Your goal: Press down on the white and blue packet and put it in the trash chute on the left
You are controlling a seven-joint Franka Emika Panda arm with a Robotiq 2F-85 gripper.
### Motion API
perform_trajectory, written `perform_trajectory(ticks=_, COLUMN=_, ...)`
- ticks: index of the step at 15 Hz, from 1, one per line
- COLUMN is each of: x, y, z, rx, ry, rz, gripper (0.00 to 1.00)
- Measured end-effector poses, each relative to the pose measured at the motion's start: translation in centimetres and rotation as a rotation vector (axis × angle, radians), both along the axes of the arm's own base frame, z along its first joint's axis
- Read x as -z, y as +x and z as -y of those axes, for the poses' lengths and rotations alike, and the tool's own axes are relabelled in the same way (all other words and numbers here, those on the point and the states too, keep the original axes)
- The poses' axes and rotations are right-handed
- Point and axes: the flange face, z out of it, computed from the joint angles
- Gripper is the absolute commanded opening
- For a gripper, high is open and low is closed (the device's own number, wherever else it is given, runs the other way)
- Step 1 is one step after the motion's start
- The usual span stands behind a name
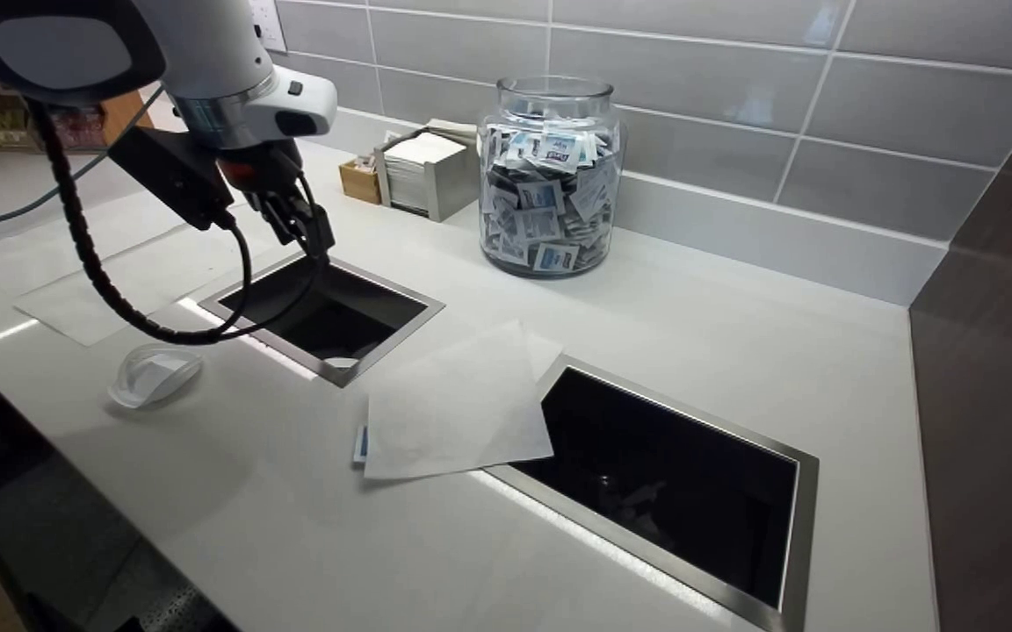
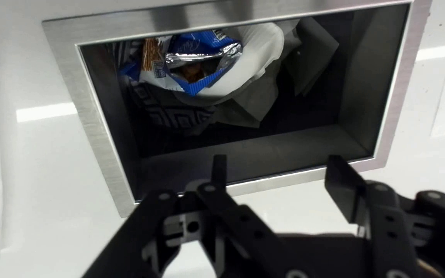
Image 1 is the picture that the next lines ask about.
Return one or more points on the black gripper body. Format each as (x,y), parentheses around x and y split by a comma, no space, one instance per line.
(261,176)

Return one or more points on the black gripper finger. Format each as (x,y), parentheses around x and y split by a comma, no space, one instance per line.
(321,234)
(301,224)

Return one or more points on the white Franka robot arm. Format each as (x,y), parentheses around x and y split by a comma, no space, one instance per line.
(202,53)

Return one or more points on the steel trash chute with rubbish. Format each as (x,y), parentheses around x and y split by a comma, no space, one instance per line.
(383,338)

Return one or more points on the empty steel trash chute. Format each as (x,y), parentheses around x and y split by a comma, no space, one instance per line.
(807,514)

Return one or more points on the wooden sachet tray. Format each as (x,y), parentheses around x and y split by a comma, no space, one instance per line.
(356,176)

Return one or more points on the steel napkin dispenser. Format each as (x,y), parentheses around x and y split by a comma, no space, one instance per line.
(431,175)

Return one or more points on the white paper sheet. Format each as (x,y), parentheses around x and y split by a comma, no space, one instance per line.
(459,408)

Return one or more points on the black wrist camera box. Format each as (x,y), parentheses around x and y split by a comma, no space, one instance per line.
(175,176)

